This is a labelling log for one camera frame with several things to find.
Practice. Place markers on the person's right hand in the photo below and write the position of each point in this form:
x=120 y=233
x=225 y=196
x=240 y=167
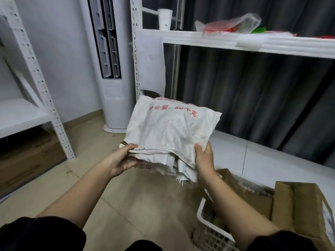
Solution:
x=206 y=162

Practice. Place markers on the person's left hand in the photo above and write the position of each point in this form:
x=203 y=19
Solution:
x=119 y=161

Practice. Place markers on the person's right thumb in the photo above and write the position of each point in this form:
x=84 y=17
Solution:
x=197 y=150

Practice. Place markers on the person's left thumb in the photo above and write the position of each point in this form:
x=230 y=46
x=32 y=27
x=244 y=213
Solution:
x=130 y=147

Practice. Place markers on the white woven sack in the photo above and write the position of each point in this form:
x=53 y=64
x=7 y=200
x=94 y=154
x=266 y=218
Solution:
x=170 y=133

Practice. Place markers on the person's left forearm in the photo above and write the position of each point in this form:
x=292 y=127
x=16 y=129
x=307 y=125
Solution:
x=70 y=192

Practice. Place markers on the person's right forearm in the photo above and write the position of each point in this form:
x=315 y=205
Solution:
x=235 y=209

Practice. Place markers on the white plastic basket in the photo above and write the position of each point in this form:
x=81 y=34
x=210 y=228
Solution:
x=209 y=227

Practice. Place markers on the white metal shelving rack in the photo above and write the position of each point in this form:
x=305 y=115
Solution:
x=230 y=75
x=28 y=83

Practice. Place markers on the white paper sheet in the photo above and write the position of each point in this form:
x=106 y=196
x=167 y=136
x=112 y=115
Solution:
x=151 y=62

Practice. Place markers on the white standing air conditioner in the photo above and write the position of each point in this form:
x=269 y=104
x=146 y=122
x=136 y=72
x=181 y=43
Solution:
x=108 y=62

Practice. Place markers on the dark grey curtain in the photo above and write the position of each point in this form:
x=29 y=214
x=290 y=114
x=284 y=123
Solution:
x=261 y=83

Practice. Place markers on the large brown cardboard box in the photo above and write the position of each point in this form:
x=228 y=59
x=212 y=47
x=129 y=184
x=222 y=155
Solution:
x=26 y=162

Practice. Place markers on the clear plastic bag with red contents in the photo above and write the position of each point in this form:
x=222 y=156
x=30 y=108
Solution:
x=230 y=24

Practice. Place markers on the white paper cup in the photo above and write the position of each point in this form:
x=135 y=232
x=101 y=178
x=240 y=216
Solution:
x=165 y=19

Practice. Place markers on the green plastic item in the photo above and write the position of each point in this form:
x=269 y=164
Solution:
x=259 y=30

